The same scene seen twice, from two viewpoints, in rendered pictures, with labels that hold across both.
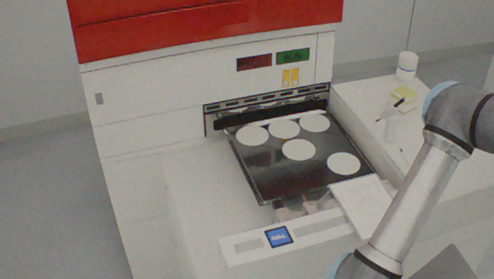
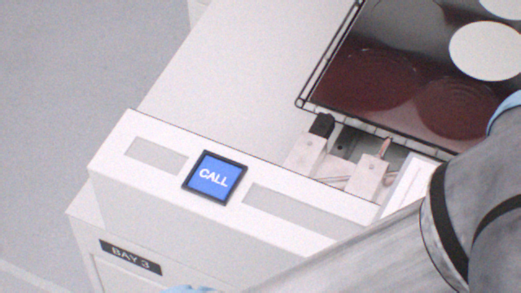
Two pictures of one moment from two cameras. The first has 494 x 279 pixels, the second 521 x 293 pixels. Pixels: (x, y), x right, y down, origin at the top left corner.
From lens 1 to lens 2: 69 cm
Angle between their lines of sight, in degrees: 36
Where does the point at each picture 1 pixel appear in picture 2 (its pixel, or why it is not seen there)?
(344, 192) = (420, 190)
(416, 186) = (332, 267)
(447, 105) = (501, 144)
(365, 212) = not seen: hidden behind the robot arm
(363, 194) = not seen: hidden behind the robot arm
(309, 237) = (261, 217)
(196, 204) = (238, 34)
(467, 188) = not seen: outside the picture
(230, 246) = (129, 137)
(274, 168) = (400, 55)
